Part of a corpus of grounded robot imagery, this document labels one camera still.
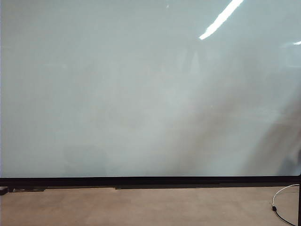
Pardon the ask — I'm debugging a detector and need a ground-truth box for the white board with black frame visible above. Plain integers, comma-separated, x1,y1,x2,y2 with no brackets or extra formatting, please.
0,0,301,190

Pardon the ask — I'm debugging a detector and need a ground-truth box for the white cable with black switch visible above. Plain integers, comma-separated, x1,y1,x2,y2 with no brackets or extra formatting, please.
270,184,300,226

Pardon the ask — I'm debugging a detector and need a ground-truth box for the whiteboard with black frame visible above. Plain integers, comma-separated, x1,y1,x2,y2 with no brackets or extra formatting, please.
297,160,301,226

